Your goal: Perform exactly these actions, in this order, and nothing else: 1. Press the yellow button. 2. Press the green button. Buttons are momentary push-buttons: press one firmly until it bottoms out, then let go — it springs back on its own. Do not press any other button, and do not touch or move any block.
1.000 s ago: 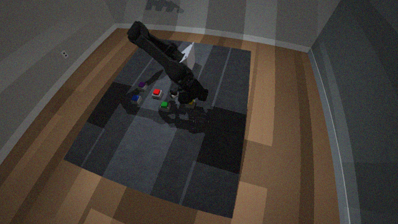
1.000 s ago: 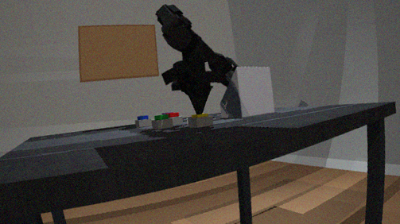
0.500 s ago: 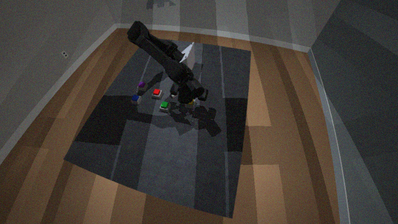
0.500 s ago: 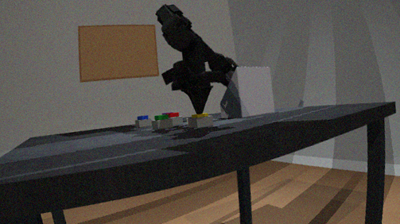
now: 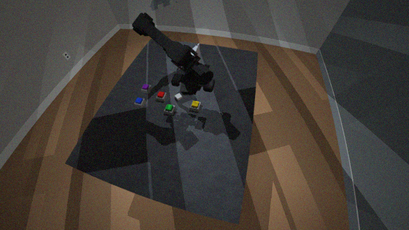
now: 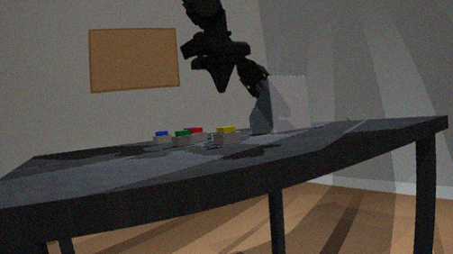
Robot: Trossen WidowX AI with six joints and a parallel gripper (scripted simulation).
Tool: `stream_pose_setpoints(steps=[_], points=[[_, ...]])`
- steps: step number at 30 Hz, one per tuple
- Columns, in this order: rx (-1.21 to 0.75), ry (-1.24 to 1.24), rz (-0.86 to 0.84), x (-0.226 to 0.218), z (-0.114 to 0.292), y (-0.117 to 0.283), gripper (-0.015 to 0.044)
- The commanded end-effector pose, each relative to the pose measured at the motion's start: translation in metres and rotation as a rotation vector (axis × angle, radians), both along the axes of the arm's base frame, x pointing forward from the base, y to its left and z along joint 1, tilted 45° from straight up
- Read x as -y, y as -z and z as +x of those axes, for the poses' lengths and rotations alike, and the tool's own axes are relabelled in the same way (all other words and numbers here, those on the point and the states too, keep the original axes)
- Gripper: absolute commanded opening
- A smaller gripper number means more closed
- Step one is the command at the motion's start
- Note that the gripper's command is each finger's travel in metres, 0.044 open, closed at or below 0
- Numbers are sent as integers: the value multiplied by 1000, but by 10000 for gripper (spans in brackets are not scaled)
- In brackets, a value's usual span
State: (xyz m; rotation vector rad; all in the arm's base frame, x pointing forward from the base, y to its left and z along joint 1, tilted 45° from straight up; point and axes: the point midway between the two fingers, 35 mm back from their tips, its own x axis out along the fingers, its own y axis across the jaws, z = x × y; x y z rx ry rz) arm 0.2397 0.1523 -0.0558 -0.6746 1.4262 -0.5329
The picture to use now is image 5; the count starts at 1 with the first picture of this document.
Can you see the blue button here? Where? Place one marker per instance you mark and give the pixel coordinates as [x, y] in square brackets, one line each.
[140, 102]

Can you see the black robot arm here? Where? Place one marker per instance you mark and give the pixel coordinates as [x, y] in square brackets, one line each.
[180, 54]

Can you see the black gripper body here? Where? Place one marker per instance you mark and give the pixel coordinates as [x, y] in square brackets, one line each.
[177, 79]

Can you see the yellow square button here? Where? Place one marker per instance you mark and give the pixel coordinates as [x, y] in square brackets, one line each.
[195, 106]

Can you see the purple button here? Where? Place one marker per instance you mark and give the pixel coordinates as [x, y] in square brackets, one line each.
[146, 88]

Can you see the green button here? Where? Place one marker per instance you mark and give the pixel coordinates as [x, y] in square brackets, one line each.
[169, 109]

